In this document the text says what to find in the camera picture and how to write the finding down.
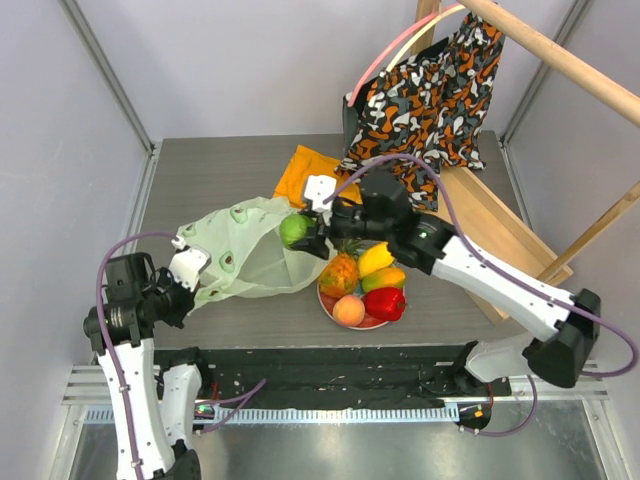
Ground green fake lime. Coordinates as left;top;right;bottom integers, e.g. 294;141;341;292
279;213;315;248

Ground fake pineapple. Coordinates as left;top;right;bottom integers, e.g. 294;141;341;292
317;240;368;299

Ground yellow fake mango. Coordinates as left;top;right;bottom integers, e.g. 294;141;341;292
357;242;394;278

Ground green orange fake mango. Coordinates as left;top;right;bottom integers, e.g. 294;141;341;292
361;267;406;293

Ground green avocado plastic bag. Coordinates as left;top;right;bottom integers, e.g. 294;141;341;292
177;197;328;309

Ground fake peach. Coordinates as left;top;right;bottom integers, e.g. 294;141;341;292
332;295;366;327

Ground red fake apple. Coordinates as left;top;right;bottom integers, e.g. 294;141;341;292
363;287;406;322

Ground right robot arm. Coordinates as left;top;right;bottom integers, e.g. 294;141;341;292
292;172;601;395

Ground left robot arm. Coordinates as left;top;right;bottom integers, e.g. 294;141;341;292
83;253;213;479

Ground red floral plate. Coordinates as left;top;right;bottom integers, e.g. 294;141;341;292
318;287;407;330

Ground orange cloth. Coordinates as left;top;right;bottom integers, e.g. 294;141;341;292
272;144;364;210

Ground patterned camouflage cloth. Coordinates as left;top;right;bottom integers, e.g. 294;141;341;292
334;10;505;212

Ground pink and cream hanger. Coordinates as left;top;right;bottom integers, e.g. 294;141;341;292
346;1;465;107

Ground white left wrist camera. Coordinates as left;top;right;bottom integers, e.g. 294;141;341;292
168;236;211;292

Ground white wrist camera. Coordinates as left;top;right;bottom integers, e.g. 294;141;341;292
302;175;337;214
168;236;211;292

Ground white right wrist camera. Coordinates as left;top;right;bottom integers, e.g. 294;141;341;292
302;175;337;214

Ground wooden rack frame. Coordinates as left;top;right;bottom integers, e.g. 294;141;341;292
394;0;640;326

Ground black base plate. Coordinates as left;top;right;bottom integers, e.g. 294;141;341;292
149;344;514;406

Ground white cable duct strip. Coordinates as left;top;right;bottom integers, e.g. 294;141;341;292
87;405;460;425

